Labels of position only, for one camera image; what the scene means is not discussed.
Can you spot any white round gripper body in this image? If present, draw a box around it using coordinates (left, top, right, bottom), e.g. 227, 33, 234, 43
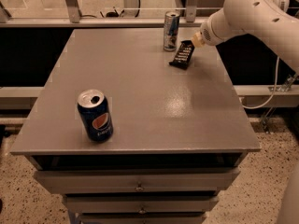
199, 9, 236, 46

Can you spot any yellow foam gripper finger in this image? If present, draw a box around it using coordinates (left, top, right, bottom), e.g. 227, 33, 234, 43
192, 32, 206, 48

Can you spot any black rxbar chocolate bar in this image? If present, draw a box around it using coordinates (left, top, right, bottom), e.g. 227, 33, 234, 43
169, 40, 194, 70

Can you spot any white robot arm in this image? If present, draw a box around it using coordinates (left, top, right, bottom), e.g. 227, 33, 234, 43
200, 0, 299, 224

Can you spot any silver blue redbull can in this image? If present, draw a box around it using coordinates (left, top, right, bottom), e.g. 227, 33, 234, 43
164, 11, 180, 51

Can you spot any blue pepsi can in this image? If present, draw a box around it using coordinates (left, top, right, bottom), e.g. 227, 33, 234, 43
78, 90, 113, 143

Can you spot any grey drawer cabinet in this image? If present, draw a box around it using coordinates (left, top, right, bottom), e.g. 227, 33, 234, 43
10, 27, 262, 224

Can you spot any top grey drawer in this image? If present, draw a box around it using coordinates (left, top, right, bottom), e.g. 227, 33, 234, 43
34, 168, 240, 194

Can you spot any grey drawer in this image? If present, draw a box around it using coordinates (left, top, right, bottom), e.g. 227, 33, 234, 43
63, 193, 219, 214
79, 213, 206, 224
34, 168, 240, 194

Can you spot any bottom grey drawer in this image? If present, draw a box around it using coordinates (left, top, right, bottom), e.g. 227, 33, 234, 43
79, 213, 206, 224

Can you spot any middle grey drawer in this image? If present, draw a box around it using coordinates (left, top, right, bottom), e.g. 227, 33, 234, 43
63, 193, 219, 214

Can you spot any white cable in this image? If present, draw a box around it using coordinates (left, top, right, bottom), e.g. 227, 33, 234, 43
241, 55, 281, 110

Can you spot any metal wall bracket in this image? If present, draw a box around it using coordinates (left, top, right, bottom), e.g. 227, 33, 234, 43
268, 74, 299, 92

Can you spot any grey metal window rail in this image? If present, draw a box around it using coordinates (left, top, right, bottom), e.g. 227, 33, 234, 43
0, 15, 213, 29

